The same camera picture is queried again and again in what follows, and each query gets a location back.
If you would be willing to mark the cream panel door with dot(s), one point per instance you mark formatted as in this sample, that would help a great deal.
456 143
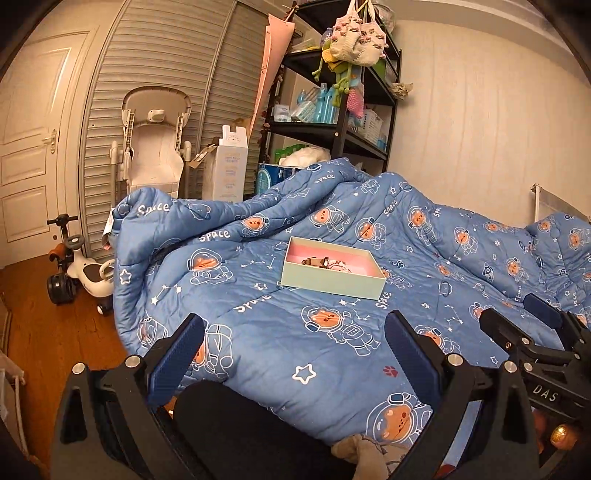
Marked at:
34 94

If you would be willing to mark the right hand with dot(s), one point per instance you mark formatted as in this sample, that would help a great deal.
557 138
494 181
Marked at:
562 437

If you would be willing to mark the white tall carton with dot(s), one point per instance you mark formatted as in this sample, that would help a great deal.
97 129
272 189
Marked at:
225 167

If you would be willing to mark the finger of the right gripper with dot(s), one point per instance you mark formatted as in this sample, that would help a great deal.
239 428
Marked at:
519 345
572 332

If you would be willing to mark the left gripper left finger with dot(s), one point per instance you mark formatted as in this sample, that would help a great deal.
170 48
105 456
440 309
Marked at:
113 424

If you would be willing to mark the brown strap wristwatch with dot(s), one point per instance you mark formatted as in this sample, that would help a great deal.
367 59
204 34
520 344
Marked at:
316 262

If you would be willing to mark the louvered closet door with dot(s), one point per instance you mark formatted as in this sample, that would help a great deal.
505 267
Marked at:
174 75

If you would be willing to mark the white ride-on toy car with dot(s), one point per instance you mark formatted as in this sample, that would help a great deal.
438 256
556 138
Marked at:
75 269

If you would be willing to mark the black metal shelf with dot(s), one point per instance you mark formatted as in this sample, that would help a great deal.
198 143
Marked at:
353 108

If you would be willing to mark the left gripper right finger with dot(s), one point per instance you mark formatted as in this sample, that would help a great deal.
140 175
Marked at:
502 443

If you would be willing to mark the mint box pink interior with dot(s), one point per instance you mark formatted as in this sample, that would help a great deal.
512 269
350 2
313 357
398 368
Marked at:
351 271

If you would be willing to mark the pink folded umbrella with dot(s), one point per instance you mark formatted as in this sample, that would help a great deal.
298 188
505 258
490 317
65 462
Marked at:
277 37

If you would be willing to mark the hanging knitted bag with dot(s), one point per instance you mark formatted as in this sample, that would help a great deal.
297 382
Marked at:
357 38

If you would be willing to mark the blue space print quilt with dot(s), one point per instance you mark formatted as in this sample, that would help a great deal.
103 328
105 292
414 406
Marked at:
321 361

